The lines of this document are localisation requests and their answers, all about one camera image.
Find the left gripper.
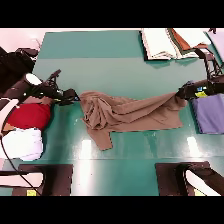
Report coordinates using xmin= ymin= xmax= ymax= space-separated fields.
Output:
xmin=59 ymin=87 xmax=81 ymax=106

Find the purple garment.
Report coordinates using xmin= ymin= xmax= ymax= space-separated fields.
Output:
xmin=191 ymin=93 xmax=224 ymax=135

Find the white garment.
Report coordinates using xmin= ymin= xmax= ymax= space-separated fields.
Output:
xmin=0 ymin=127 xmax=45 ymax=162
xmin=140 ymin=28 xmax=180 ymax=62
xmin=175 ymin=28 xmax=213 ymax=47

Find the brown shirt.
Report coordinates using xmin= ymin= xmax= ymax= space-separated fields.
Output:
xmin=78 ymin=90 xmax=189 ymax=152

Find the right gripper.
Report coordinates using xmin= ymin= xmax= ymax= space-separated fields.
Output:
xmin=176 ymin=82 xmax=198 ymax=101

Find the black cable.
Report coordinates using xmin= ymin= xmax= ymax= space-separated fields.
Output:
xmin=0 ymin=132 xmax=42 ymax=197

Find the lilac garment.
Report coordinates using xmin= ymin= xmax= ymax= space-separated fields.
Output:
xmin=205 ymin=29 xmax=224 ymax=64

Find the orange garment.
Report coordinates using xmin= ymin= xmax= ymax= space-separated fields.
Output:
xmin=169 ymin=28 xmax=210 ymax=52

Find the red garment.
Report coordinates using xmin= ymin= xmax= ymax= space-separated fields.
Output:
xmin=6 ymin=102 xmax=53 ymax=131

